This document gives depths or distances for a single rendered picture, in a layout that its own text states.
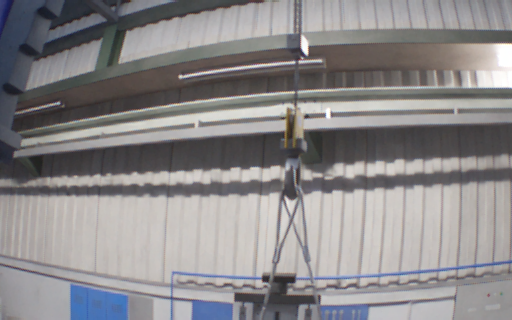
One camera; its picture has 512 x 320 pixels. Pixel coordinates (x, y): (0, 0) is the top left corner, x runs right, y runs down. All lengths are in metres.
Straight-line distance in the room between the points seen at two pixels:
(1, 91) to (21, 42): 0.22
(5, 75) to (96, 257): 4.75
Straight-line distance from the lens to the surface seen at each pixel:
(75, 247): 6.95
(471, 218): 5.22
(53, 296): 7.14
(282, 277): 2.26
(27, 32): 2.20
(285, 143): 1.38
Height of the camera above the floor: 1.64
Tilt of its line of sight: 16 degrees up
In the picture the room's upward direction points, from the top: 4 degrees clockwise
